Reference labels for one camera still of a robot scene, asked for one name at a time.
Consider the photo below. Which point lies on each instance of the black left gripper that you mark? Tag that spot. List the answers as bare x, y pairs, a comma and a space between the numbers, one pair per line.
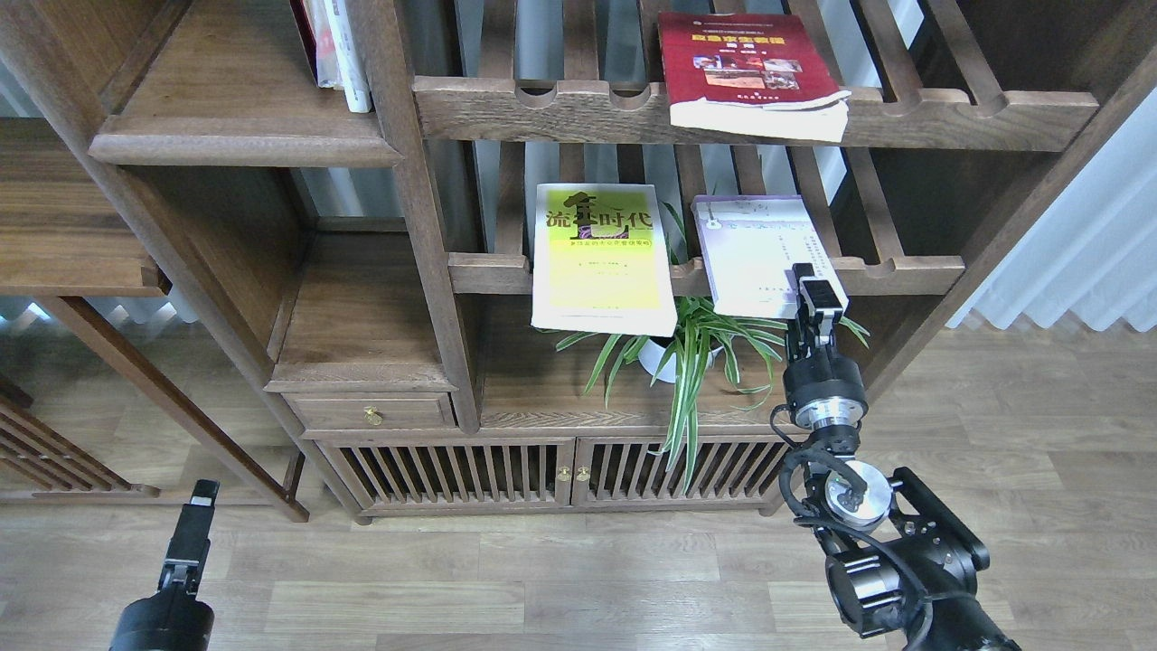
173, 618

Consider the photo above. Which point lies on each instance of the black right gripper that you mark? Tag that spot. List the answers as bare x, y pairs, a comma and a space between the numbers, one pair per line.
815, 370

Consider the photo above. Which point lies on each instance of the white lavender book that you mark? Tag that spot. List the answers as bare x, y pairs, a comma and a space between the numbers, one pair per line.
749, 244

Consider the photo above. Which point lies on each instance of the yellow green book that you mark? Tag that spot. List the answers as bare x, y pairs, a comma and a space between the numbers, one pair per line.
600, 260

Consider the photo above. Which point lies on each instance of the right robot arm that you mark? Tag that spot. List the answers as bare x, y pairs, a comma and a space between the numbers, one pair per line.
897, 558

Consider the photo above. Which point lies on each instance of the green spider plant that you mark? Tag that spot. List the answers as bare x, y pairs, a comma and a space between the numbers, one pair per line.
748, 348

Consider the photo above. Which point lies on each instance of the white plant pot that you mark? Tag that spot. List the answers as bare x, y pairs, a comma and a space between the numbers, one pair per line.
659, 357

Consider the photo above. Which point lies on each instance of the brass drawer knob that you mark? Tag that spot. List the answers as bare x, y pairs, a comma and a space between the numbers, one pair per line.
373, 416

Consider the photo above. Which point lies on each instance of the red paperback book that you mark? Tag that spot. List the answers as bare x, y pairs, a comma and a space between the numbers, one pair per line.
750, 74

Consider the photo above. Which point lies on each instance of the white pleated curtain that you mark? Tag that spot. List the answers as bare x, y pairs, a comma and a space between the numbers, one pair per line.
1092, 254

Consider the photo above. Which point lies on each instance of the wooden side furniture left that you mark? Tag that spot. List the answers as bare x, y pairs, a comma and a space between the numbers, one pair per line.
64, 243

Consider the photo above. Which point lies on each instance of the dark wooden bookshelf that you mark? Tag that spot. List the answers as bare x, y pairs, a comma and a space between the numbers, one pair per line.
345, 261

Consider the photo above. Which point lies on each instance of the upright white book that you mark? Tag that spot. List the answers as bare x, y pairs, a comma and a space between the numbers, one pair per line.
338, 61

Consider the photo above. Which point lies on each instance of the upright dark red book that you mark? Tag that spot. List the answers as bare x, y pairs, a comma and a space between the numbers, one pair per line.
304, 24

